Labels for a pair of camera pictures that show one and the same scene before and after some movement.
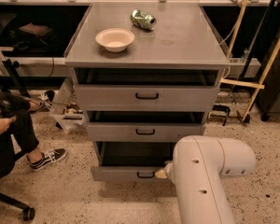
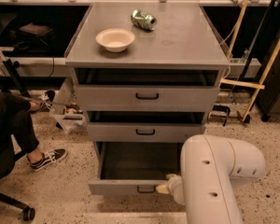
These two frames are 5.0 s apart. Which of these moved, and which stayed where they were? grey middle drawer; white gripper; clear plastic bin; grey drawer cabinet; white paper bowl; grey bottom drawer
Moved: white gripper; grey bottom drawer
Stayed: grey middle drawer; clear plastic bin; white paper bowl; grey drawer cabinet
